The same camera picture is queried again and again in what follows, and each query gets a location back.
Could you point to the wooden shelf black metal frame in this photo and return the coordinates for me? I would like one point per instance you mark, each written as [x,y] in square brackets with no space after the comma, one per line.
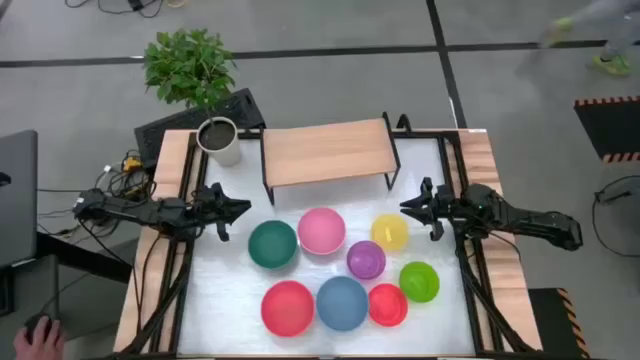
[325,150]

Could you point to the large red bowl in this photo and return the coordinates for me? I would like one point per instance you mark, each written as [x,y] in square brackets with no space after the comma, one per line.
[287,308]

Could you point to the large blue bowl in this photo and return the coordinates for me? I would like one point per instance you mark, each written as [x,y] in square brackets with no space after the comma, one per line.
[342,303]

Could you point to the large pink bowl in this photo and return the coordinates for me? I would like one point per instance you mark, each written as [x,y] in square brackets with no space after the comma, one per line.
[321,231]

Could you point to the small purple bowl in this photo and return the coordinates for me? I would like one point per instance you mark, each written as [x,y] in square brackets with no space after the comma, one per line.
[366,260]

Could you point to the person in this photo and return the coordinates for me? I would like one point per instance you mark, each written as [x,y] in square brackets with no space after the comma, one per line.
[612,62]

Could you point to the wooden table side panel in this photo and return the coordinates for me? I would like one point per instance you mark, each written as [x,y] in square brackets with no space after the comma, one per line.
[480,160]
[167,165]

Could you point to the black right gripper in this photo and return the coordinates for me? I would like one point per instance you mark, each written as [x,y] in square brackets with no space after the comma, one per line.
[437,207]

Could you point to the green leafy plant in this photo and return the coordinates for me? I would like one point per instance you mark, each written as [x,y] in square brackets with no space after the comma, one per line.
[189,67]

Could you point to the grey laptop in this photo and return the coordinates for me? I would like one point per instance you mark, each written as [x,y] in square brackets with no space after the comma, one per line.
[17,200]

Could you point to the large teal bowl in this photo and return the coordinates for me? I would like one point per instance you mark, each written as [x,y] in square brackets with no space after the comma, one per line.
[272,245]

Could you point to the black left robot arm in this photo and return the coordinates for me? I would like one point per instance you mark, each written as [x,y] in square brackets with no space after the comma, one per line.
[150,212]

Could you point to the black side desk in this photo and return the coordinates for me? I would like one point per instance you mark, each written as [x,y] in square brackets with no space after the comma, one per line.
[85,257]

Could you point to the black aluminium table frame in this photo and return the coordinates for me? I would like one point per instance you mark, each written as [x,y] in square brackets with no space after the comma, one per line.
[446,160]

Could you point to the black hazard striped mat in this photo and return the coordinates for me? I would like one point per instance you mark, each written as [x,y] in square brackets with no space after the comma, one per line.
[610,127]
[552,325]

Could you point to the small red bowl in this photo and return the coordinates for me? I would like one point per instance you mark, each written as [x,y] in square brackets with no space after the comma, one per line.
[388,305]

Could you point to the small green bowl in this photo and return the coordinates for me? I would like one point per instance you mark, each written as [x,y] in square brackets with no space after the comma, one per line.
[419,281]

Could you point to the person's hand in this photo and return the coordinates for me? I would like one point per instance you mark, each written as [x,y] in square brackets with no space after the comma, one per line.
[37,347]

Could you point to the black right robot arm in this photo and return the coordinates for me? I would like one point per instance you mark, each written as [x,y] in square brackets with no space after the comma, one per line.
[525,222]

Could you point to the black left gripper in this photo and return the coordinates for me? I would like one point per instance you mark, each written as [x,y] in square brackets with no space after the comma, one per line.
[212,206]

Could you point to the white plant pot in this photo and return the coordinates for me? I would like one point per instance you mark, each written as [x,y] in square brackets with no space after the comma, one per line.
[220,142]

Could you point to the small yellow bowl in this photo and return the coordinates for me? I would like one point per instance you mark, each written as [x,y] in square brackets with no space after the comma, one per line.
[390,232]

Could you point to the black computer mouse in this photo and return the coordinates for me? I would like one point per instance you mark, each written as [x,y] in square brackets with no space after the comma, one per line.
[36,322]

